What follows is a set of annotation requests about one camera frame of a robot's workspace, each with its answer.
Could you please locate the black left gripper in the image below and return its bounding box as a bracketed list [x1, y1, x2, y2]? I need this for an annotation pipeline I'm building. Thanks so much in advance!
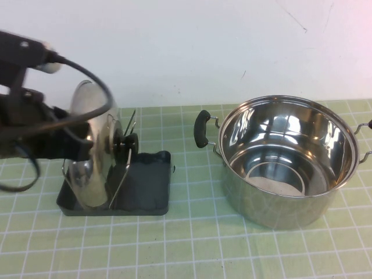
[0, 86, 91, 161]

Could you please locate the steel pot lid black knob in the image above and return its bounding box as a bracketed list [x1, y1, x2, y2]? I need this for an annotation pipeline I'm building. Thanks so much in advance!
[67, 80, 140, 209]

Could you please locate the black plastic rack tray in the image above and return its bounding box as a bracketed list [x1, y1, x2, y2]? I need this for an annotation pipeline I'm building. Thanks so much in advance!
[55, 149, 176, 219]

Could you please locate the stainless steel pot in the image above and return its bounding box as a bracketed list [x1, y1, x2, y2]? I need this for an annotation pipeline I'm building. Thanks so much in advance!
[194, 94, 372, 232]

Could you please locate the green checkered tablecloth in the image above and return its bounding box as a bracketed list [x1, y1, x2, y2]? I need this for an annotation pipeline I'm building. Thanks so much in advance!
[0, 100, 372, 279]

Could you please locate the thin black cable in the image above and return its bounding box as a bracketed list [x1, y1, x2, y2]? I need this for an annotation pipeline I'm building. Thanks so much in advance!
[0, 138, 42, 193]

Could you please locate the thick black camera cable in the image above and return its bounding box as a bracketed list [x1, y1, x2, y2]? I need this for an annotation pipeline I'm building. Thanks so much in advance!
[11, 51, 115, 144]

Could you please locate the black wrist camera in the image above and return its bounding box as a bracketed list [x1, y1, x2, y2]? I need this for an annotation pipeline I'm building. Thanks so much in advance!
[0, 30, 63, 97]

